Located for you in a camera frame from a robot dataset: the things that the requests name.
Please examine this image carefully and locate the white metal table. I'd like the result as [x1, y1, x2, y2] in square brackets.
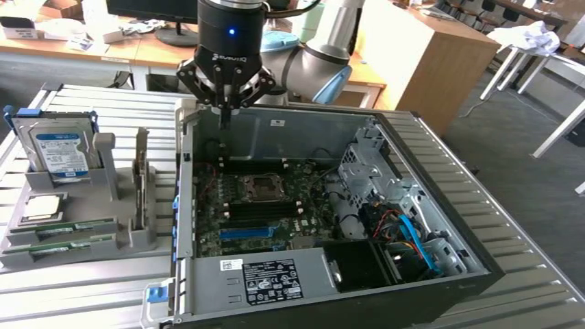
[479, 43, 585, 159]

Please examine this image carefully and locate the light blue round cap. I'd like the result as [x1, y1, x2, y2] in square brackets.
[260, 30, 304, 53]

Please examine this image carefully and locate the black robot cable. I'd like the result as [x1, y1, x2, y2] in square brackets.
[264, 0, 324, 19]

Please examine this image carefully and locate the green RAM stick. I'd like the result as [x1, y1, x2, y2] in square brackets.
[3, 237, 118, 256]
[9, 219, 117, 238]

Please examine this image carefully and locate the grey parts rack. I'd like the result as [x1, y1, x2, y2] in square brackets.
[0, 132, 174, 269]

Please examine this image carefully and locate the metal disk bay cage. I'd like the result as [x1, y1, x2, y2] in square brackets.
[336, 125, 415, 210]

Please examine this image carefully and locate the CPU socket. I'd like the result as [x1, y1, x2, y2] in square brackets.
[241, 175, 287, 202]

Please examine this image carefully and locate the open black PC case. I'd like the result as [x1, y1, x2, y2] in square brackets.
[141, 97, 507, 329]

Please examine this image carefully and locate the graphics card with metal bracket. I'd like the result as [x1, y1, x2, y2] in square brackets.
[131, 126, 154, 234]

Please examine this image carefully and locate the hard disk in blue carrier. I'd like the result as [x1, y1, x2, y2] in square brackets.
[3, 105, 103, 183]

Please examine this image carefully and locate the black computer monitor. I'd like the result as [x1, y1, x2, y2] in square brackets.
[107, 0, 202, 48]

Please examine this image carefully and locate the black RAM slot bank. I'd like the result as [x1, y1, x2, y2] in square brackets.
[225, 201, 307, 219]
[218, 158, 290, 173]

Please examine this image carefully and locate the white round bowl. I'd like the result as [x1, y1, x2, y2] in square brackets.
[45, 18, 90, 37]

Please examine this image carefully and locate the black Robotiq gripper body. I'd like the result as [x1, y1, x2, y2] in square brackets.
[195, 0, 268, 104]

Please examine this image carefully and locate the crumpled white paper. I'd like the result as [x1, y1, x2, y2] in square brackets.
[486, 20, 562, 58]

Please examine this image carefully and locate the wooden cabinet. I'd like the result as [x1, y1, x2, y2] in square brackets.
[351, 2, 503, 138]

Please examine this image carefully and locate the green motherboard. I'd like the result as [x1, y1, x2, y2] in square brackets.
[194, 158, 343, 258]

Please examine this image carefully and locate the wooden desk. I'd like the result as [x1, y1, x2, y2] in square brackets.
[0, 3, 390, 103]

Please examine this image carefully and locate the white cardboard box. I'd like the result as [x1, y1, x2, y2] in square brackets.
[0, 15, 49, 41]

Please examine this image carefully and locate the grey power supply with label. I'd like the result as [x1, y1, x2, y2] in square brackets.
[191, 248, 343, 315]

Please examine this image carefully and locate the silver CPU chip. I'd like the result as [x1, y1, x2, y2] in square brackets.
[22, 194, 65, 221]

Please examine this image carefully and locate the blue flat wire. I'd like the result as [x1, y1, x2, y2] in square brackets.
[398, 213, 446, 276]

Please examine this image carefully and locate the blue expansion slot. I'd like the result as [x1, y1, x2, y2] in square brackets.
[219, 227, 272, 240]

